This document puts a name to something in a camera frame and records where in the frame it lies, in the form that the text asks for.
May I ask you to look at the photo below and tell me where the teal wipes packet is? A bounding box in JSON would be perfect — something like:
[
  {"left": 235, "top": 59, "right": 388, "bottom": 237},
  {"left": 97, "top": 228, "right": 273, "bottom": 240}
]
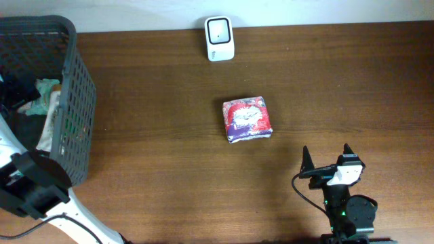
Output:
[{"left": 18, "top": 79, "right": 62, "bottom": 116}]

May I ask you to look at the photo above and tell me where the purple red pad pack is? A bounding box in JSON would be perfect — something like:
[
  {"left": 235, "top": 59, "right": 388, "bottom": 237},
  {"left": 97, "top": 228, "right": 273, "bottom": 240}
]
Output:
[{"left": 222, "top": 96, "right": 273, "bottom": 144}]

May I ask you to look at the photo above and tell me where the white tube with tan cap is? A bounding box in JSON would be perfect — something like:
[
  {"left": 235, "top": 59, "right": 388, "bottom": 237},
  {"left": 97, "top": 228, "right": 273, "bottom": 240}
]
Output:
[{"left": 36, "top": 85, "right": 62, "bottom": 152}]

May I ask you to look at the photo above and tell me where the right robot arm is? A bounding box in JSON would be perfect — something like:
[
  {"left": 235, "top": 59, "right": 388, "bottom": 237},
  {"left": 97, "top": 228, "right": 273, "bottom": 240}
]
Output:
[{"left": 291, "top": 144, "right": 396, "bottom": 244}]

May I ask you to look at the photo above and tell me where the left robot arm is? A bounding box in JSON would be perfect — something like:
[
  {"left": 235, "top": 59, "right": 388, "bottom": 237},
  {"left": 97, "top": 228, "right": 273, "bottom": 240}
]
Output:
[{"left": 1, "top": 64, "right": 125, "bottom": 243}]

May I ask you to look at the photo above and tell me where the white barcode scanner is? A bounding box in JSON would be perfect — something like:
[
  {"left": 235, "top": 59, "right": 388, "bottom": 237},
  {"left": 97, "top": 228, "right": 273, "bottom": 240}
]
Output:
[{"left": 204, "top": 16, "right": 235, "bottom": 62}]

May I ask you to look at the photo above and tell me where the grey plastic mesh basket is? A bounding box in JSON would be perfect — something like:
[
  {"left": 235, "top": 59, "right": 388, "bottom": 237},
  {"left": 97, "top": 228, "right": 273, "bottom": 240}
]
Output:
[{"left": 1, "top": 16, "right": 97, "bottom": 186}]

